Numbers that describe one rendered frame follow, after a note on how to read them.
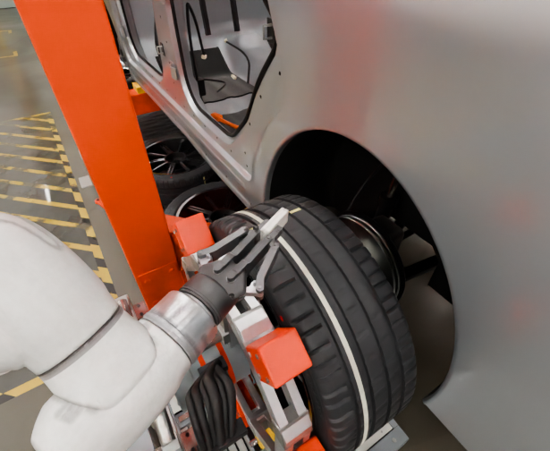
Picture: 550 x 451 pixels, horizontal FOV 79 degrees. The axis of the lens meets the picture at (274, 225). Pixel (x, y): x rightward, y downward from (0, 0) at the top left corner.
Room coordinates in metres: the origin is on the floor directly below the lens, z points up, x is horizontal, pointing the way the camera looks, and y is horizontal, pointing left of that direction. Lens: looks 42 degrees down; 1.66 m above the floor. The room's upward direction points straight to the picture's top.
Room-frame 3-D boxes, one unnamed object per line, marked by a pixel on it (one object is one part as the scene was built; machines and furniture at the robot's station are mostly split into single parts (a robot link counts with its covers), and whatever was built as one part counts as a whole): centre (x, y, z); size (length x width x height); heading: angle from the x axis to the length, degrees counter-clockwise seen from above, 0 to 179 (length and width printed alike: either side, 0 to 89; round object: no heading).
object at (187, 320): (0.25, 0.13, 1.26); 0.09 x 0.06 x 0.09; 57
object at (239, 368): (0.39, 0.16, 0.85); 0.21 x 0.14 x 0.14; 122
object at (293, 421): (0.43, 0.10, 0.85); 0.54 x 0.07 x 0.54; 32
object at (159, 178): (2.03, 0.69, 0.39); 0.66 x 0.66 x 0.24
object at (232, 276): (0.36, 0.04, 1.27); 0.11 x 0.01 x 0.04; 146
